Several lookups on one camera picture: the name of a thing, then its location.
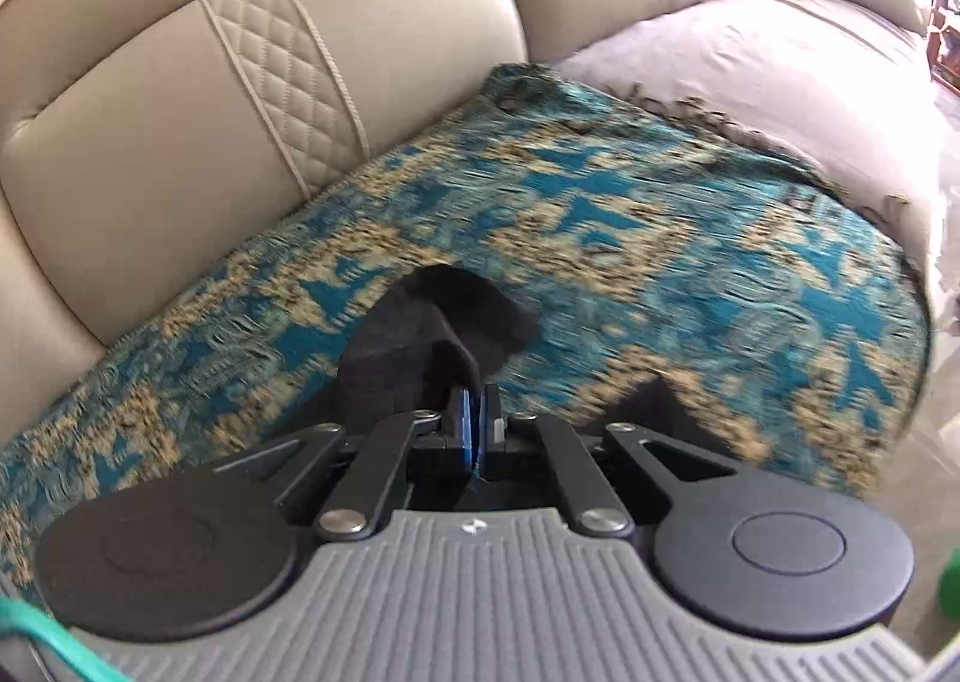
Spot wooden furniture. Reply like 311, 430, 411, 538
927, 0, 960, 89

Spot green round object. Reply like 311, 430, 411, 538
934, 568, 960, 624

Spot blue and gold patterned blanket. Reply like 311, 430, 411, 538
0, 62, 931, 608

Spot teal cable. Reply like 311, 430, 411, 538
0, 596, 130, 682

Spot beige padded headboard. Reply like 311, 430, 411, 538
0, 0, 960, 443

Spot black pants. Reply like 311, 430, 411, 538
336, 265, 725, 467

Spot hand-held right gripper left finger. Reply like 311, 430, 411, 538
225, 384, 479, 543

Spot grey sofa cover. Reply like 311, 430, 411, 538
559, 0, 940, 222

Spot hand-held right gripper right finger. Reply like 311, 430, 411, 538
480, 384, 740, 540

